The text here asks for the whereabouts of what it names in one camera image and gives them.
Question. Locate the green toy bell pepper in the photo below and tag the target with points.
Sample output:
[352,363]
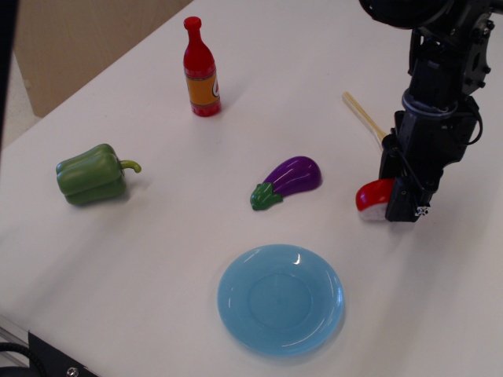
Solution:
[94,175]

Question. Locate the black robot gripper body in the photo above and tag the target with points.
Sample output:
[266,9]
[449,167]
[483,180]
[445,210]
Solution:
[426,139]

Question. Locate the wooden rice paddle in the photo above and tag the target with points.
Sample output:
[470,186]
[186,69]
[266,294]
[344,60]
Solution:
[364,118]

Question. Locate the red toy sauce bottle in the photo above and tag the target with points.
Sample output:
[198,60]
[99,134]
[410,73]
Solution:
[200,72]

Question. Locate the black corner bracket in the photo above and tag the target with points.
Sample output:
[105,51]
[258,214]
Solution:
[56,362]

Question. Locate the red and white toy sushi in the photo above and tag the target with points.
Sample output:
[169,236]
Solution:
[372,199]

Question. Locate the blue plastic plate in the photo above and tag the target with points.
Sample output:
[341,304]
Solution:
[281,300]

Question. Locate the purple toy eggplant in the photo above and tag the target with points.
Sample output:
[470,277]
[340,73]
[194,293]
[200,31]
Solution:
[295,175]

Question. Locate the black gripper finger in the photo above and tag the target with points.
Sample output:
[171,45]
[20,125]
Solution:
[390,163]
[403,205]

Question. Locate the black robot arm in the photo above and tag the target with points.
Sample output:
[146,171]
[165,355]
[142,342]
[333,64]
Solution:
[447,57]

